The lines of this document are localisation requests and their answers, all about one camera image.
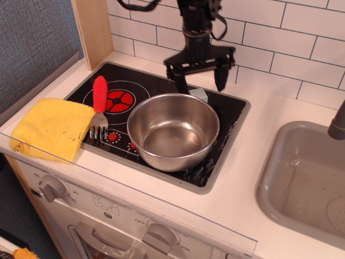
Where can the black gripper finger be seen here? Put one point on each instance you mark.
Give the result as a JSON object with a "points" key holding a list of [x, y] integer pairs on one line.
{"points": [[181, 84], [221, 74]]}

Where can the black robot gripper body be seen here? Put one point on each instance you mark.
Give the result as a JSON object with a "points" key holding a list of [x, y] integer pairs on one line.
{"points": [[199, 55]]}

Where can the grey cube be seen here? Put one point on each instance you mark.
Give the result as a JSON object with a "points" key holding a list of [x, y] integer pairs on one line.
{"points": [[199, 93]]}

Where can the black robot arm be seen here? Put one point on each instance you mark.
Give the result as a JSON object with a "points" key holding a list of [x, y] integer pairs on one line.
{"points": [[198, 17]]}

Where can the yellow cloth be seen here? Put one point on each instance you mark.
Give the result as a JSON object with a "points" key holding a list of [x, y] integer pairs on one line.
{"points": [[52, 129]]}

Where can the orange cloth on floor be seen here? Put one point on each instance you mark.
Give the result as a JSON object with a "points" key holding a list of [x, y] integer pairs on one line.
{"points": [[24, 253]]}

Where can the stainless steel pot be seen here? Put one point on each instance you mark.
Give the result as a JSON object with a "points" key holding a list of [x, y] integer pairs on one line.
{"points": [[173, 132]]}

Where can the black toy stove top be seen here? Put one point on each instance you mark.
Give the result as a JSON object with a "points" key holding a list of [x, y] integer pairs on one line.
{"points": [[127, 88]]}

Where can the grey faucet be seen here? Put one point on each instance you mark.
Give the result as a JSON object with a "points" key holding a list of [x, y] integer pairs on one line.
{"points": [[336, 128]]}

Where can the grey toy sink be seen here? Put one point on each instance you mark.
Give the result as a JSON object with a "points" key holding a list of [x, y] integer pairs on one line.
{"points": [[302, 182]]}

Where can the right grey oven knob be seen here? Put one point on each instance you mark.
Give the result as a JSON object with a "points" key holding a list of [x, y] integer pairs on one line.
{"points": [[160, 238]]}

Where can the grey oven knob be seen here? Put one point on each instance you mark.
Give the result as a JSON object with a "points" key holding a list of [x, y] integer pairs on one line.
{"points": [[160, 238], [51, 188]]}

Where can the left grey oven knob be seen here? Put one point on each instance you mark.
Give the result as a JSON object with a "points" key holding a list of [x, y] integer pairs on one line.
{"points": [[51, 188]]}

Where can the red handled toy fork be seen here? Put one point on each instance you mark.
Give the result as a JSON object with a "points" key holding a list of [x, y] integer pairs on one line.
{"points": [[99, 123]]}

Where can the wooden side post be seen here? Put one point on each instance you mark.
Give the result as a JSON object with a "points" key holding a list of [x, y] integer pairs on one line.
{"points": [[94, 30]]}

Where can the grey oven door handle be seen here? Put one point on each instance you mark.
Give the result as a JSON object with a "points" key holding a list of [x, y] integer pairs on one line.
{"points": [[105, 242]]}

